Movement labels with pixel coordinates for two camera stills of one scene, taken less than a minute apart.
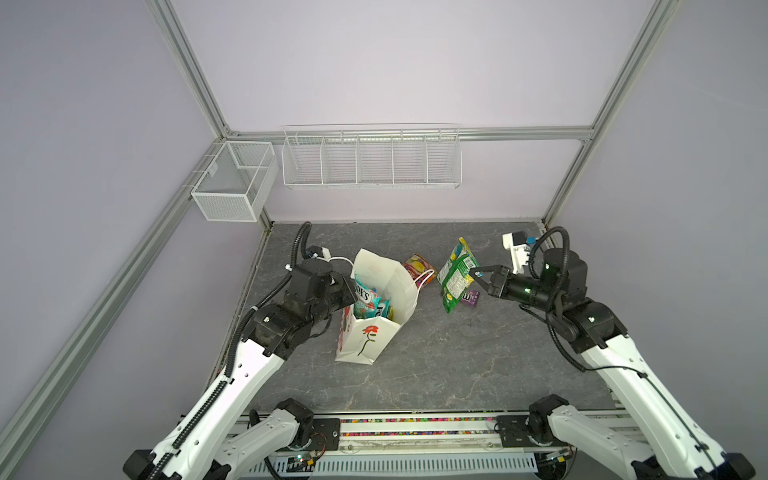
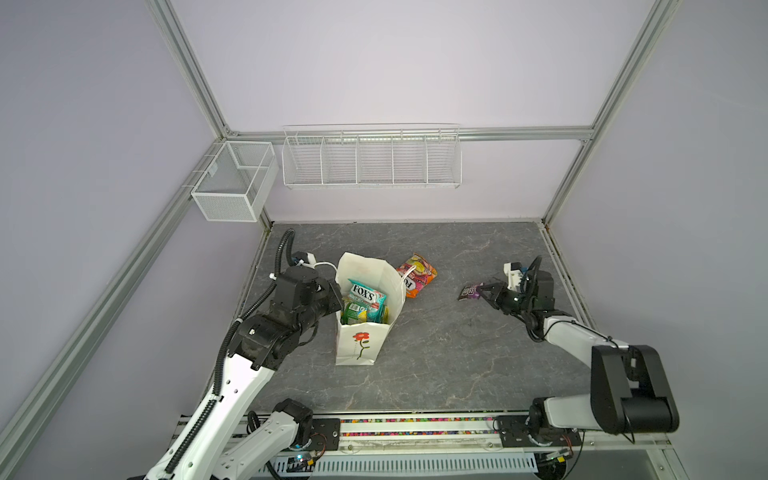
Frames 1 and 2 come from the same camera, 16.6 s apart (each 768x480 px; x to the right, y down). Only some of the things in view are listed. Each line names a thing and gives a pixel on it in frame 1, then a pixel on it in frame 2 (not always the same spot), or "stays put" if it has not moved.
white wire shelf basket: (421, 156) stays put
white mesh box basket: (237, 182) stays put
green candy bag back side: (454, 277) to (351, 314)
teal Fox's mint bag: (368, 302) stays put
